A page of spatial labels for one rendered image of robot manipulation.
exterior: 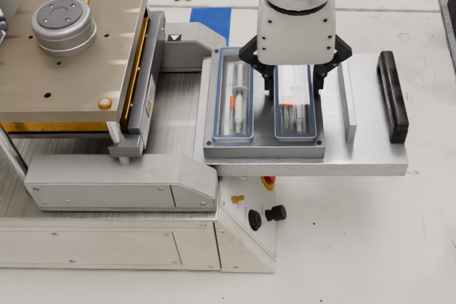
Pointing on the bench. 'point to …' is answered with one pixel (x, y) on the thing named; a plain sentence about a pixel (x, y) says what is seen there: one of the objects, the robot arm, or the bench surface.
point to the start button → (256, 219)
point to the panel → (267, 195)
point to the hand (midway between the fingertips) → (293, 83)
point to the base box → (132, 245)
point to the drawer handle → (393, 96)
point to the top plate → (71, 47)
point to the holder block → (260, 127)
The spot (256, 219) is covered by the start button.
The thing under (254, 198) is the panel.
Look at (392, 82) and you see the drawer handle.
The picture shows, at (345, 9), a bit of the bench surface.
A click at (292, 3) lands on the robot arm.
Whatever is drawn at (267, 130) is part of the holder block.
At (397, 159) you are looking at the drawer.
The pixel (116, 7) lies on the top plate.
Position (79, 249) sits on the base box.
